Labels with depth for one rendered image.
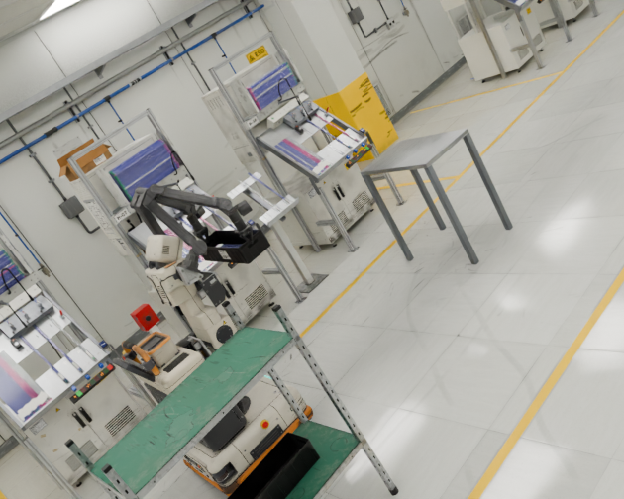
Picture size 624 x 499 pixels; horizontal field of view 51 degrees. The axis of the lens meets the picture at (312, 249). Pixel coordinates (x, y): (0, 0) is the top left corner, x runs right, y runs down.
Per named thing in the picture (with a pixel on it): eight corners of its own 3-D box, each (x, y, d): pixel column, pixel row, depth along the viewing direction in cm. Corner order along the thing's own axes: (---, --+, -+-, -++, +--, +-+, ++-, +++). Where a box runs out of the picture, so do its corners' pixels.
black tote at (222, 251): (205, 260, 407) (195, 247, 403) (225, 244, 414) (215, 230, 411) (249, 263, 359) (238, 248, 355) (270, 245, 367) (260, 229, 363)
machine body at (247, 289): (280, 300, 565) (243, 242, 544) (222, 354, 530) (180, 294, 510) (242, 297, 617) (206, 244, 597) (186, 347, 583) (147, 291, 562)
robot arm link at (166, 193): (151, 197, 354) (149, 193, 344) (153, 186, 355) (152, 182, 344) (230, 213, 360) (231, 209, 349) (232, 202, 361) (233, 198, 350)
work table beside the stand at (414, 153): (475, 264, 446) (426, 163, 419) (407, 260, 505) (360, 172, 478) (513, 227, 465) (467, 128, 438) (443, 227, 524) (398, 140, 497)
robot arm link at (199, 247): (138, 203, 353) (136, 200, 343) (156, 185, 355) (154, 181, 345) (200, 259, 354) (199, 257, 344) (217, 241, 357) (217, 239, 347)
